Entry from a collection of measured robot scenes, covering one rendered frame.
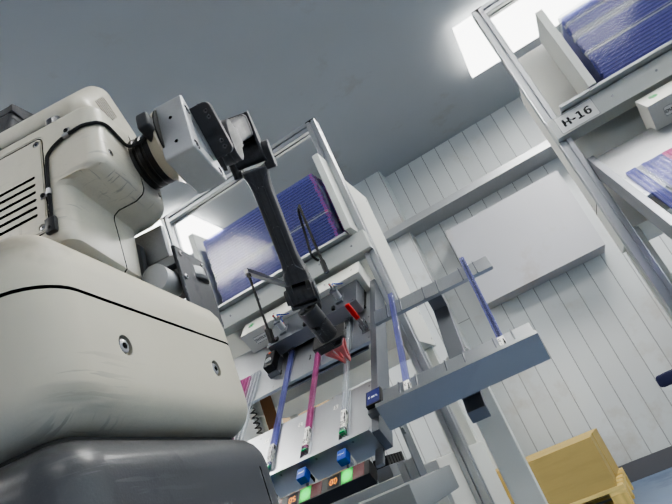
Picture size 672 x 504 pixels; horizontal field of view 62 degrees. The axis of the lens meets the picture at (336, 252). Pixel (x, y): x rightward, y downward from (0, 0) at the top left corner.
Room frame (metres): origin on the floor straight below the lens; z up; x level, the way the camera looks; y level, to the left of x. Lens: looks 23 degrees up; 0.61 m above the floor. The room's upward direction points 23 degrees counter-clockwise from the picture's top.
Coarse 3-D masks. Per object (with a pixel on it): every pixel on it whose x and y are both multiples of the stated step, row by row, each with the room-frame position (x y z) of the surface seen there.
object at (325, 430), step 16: (368, 384) 1.45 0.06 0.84; (336, 400) 1.48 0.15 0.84; (352, 400) 1.44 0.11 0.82; (304, 416) 1.51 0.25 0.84; (320, 416) 1.47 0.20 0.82; (336, 416) 1.43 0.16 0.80; (352, 416) 1.40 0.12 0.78; (368, 416) 1.37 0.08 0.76; (272, 432) 1.54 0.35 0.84; (288, 432) 1.50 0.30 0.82; (320, 432) 1.43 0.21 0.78; (336, 432) 1.39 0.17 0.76; (352, 432) 1.36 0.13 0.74; (288, 448) 1.45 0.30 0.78; (320, 448) 1.39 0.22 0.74; (272, 464) 1.43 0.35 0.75
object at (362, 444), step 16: (368, 432) 1.31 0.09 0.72; (336, 448) 1.33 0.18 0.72; (352, 448) 1.34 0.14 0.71; (368, 448) 1.34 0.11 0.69; (384, 448) 1.35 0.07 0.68; (288, 464) 1.37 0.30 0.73; (304, 464) 1.36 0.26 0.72; (320, 464) 1.37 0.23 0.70; (336, 464) 1.37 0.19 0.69; (352, 464) 1.37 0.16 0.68; (272, 480) 1.39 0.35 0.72; (288, 480) 1.40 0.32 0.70
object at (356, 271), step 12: (360, 264) 1.78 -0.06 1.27; (336, 276) 1.79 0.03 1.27; (348, 276) 1.74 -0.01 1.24; (360, 276) 1.74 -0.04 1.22; (324, 288) 1.78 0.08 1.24; (276, 312) 1.85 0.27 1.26; (288, 312) 1.82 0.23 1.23; (252, 324) 1.89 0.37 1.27; (264, 324) 1.84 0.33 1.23; (252, 336) 1.87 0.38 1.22; (264, 336) 1.88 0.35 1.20; (252, 348) 1.91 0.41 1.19
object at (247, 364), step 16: (368, 304) 1.72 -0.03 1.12; (368, 320) 1.66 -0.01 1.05; (352, 336) 1.64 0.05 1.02; (368, 336) 1.60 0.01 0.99; (256, 352) 1.92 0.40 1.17; (304, 352) 1.74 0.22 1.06; (352, 352) 1.61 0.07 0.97; (240, 368) 1.90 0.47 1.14; (256, 368) 1.84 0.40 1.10; (304, 368) 1.67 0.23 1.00; (320, 368) 1.64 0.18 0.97; (272, 384) 1.71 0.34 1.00; (288, 384) 1.67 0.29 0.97; (256, 400) 1.71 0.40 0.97
